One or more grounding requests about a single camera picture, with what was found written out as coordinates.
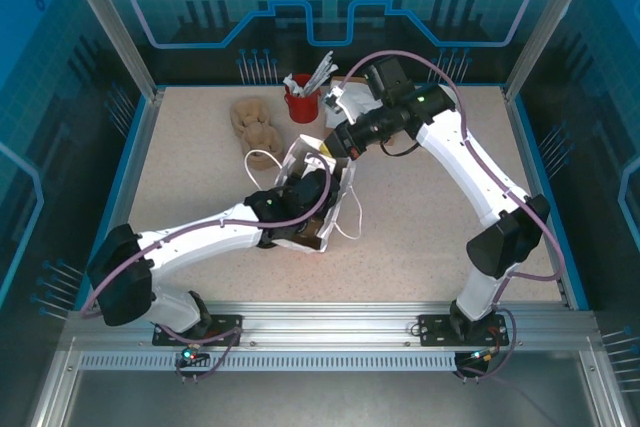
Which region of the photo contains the blue backdrop with gear print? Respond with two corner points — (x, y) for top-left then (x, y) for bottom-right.
(79, 0), (581, 88)

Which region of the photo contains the blue printed side panel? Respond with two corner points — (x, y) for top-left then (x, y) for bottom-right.
(0, 0), (156, 427)
(514, 0), (640, 388)

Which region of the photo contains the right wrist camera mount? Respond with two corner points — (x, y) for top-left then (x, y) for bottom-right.
(322, 86), (375, 124)

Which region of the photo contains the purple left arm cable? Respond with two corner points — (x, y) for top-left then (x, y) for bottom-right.
(79, 152), (335, 383)

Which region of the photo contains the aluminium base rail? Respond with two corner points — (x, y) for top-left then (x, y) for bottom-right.
(64, 300), (599, 348)

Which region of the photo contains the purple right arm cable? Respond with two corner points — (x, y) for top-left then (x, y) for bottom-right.
(347, 50), (569, 378)

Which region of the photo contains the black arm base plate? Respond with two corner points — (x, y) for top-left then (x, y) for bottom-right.
(417, 313), (509, 347)
(152, 313), (245, 347)

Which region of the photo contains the aluminium frame post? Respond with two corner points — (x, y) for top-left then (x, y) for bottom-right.
(55, 0), (164, 101)
(503, 0), (604, 98)

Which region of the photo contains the paper bag with red print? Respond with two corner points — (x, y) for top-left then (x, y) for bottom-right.
(243, 134), (364, 254)

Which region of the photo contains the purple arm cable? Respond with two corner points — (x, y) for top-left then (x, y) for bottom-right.
(347, 50), (569, 378)
(79, 152), (335, 383)

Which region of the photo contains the brown pulp cup carrier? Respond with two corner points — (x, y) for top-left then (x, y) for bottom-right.
(228, 95), (281, 172)

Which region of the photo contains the red straw holder cup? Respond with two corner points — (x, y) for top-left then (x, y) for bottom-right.
(283, 73), (321, 124)

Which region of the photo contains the slotted grey cable duct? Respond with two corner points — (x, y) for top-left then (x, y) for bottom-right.
(78, 352), (459, 373)

